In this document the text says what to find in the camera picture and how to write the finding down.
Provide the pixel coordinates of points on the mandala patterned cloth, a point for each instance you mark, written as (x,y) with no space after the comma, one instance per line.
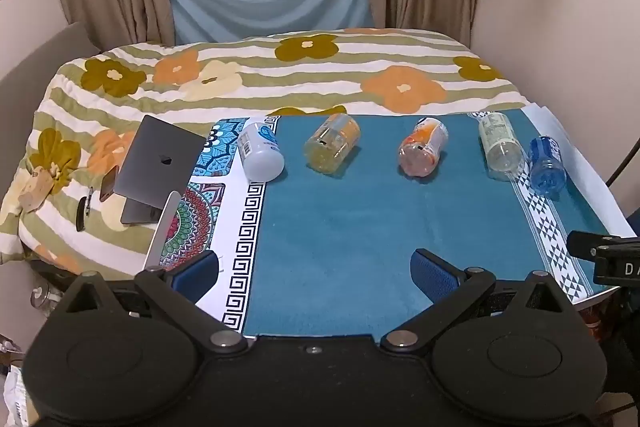
(210,202)

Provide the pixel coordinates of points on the clear orange cup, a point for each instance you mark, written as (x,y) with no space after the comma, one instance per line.
(424,148)

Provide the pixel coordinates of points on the grey laptop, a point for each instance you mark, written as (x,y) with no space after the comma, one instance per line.
(157,164)

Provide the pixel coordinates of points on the clear cup with green label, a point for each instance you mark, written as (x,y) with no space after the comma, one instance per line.
(501,148)

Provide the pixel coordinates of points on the white cup with blue label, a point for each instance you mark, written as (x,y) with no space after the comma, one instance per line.
(260,152)

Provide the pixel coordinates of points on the clear glass jar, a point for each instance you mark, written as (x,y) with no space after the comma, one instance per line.
(42,298)

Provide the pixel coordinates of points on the small black oval object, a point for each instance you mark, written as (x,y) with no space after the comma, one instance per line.
(80,221)

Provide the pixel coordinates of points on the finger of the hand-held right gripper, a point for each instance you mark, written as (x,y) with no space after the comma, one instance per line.
(582,243)

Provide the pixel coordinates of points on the teal table mat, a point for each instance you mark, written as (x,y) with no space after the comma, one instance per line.
(360,227)

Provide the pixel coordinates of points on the white plastic bag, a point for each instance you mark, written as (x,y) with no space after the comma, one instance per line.
(15,394)

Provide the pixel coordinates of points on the floral striped blanket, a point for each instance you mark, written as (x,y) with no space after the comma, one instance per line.
(280,72)

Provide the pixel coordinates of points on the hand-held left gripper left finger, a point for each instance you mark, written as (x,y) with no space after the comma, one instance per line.
(197,276)

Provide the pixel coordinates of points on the beige paper tag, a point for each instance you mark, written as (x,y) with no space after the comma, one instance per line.
(34,188)

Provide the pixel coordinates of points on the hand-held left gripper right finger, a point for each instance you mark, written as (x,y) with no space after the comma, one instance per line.
(432,276)

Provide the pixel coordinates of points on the clear yellow cup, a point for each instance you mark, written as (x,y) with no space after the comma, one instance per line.
(332,144)

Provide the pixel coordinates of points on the smartphone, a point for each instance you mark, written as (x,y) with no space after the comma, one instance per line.
(107,186)

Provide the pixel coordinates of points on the clear blue cup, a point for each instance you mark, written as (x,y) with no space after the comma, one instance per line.
(547,166)

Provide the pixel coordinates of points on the grey sofa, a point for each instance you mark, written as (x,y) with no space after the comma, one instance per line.
(35,62)

